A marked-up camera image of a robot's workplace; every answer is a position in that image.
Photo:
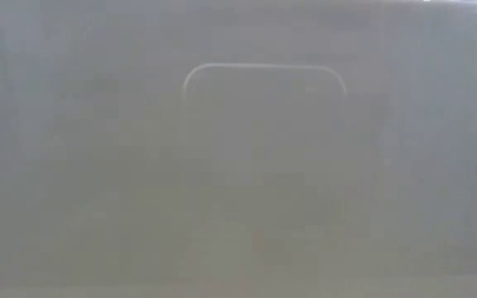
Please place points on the translucent plastic bin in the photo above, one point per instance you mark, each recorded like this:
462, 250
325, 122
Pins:
238, 165

